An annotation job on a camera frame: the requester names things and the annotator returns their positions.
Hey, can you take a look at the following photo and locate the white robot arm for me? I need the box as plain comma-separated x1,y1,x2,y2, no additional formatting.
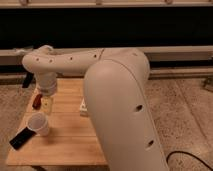
22,45,169,171

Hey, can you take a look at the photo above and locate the dark red small object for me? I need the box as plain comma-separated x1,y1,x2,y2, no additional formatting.
32,94,42,109

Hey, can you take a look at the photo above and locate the white remote control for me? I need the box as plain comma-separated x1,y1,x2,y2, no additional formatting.
79,99,88,117

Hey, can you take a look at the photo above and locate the black smartphone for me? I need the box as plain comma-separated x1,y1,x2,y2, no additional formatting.
9,127,35,150

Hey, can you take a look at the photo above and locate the wooden board table top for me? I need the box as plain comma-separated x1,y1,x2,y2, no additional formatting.
6,79,106,166

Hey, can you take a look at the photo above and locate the black cable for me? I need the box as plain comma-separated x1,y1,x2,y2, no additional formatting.
166,150,213,171

